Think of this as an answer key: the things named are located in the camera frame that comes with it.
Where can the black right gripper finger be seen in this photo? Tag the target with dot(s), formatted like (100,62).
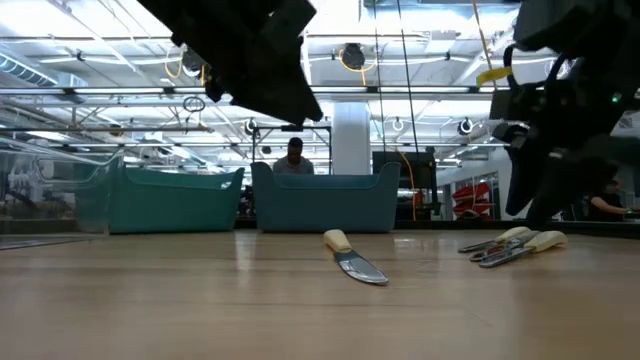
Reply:
(527,170)
(570,185)

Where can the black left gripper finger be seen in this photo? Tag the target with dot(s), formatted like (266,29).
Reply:
(260,90)
(300,85)

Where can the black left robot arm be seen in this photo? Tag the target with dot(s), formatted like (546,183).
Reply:
(170,15)

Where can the person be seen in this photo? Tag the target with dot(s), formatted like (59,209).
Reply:
(294,150)
(607,202)

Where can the red storage rack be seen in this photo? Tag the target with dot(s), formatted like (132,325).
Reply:
(472,195)

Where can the white building column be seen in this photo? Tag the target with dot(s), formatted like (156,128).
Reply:
(350,137)

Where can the yellow tape tag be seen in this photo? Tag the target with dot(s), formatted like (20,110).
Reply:
(492,76)

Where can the black equipment cabinet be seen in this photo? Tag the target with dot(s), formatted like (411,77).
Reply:
(425,170)

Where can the dark blue plastic bin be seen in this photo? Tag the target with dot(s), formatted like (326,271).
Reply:
(325,205)

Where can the long ceiling light bar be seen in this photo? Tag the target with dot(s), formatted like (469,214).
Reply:
(425,90)

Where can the teal green plastic bin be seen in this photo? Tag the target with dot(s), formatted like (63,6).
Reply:
(170,210)

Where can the grey horizontal pipe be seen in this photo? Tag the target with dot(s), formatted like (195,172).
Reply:
(100,129)

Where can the clear plastic bin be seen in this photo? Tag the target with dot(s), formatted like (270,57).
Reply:
(50,200)

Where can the black aluminium table frame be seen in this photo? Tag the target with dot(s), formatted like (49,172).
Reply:
(590,229)

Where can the silver ventilation duct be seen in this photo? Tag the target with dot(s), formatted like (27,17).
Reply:
(30,72)

